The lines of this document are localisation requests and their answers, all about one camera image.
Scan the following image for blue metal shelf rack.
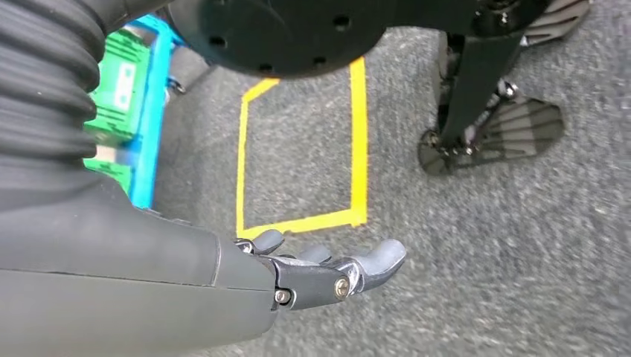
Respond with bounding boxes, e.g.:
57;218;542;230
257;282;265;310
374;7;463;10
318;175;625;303
81;13;188;211

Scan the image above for ribbed grey robot foot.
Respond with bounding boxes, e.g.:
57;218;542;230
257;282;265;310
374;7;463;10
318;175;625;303
521;0;592;48
417;78;566;177

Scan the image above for black robot leg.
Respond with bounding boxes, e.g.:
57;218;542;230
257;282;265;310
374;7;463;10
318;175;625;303
433;0;553;151

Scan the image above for yellow floor tape square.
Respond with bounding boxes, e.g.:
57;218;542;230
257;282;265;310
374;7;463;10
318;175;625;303
234;56;370;242

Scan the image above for black round robot joint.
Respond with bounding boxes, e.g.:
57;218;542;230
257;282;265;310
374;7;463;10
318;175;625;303
166;0;391;80

